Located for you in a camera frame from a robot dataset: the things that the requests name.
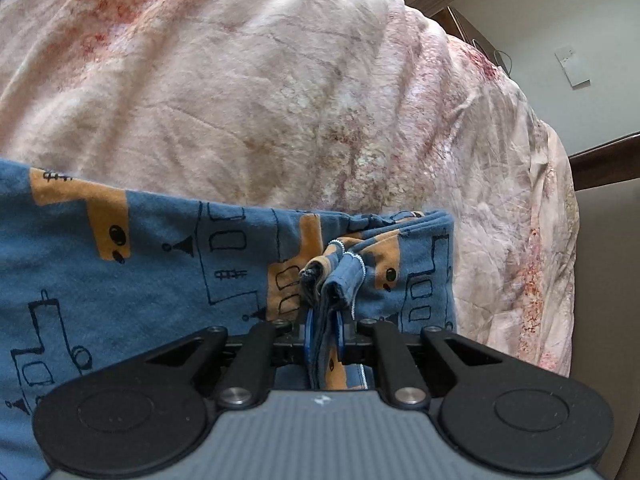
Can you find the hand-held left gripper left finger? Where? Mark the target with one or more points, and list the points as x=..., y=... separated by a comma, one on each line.
x=309, y=332

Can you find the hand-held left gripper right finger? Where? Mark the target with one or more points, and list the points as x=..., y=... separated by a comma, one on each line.
x=340, y=335

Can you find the blue patterned pants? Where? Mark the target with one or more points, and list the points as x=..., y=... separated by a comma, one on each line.
x=150, y=270

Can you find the pink floral blanket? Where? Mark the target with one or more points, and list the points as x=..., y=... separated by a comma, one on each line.
x=250, y=85

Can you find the dark wooden board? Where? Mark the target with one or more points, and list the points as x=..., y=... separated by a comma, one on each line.
x=607, y=162
x=472, y=35

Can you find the white wall plate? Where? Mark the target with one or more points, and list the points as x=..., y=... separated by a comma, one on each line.
x=573, y=67

